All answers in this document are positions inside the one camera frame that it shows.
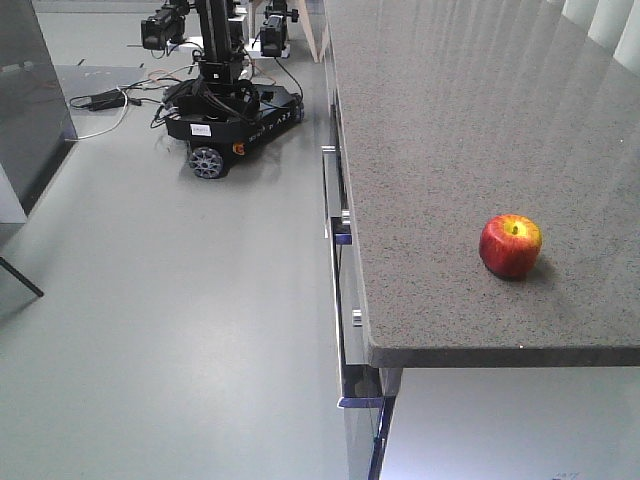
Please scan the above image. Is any light wooden frame leg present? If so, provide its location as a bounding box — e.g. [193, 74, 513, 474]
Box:
[248, 0, 331, 64]

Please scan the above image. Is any black power adapter with cables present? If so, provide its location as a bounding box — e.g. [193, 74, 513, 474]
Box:
[68, 86, 145, 142]

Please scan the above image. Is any grey stone counter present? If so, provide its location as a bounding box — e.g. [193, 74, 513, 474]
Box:
[319, 0, 640, 480]

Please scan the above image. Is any red yellow apple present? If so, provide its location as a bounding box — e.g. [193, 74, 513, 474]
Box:
[479, 214, 543, 279]

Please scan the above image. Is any black wheeled mobile robot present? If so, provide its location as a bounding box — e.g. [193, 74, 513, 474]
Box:
[141, 1, 304, 179]

